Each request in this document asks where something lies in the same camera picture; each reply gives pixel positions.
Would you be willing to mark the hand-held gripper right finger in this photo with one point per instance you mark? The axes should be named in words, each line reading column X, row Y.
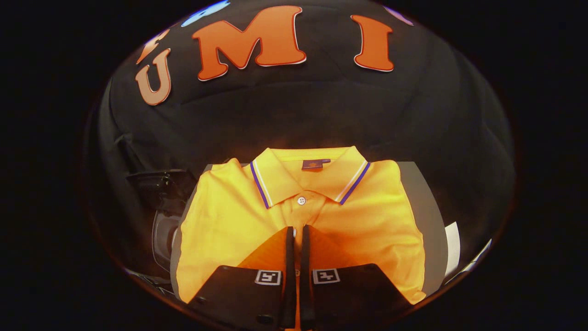
column 307, row 299

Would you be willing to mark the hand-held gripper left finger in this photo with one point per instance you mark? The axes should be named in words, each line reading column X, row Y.
column 290, row 294

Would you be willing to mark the yellow polo shirt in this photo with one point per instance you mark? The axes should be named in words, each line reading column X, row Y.
column 229, row 220

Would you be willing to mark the grey washing machine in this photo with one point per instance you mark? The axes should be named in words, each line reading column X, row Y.
column 163, row 234

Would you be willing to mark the dark glass washing machine lid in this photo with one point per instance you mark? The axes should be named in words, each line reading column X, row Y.
column 161, row 188

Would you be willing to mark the grey topped white cabinet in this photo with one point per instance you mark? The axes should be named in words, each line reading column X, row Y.
column 422, row 207

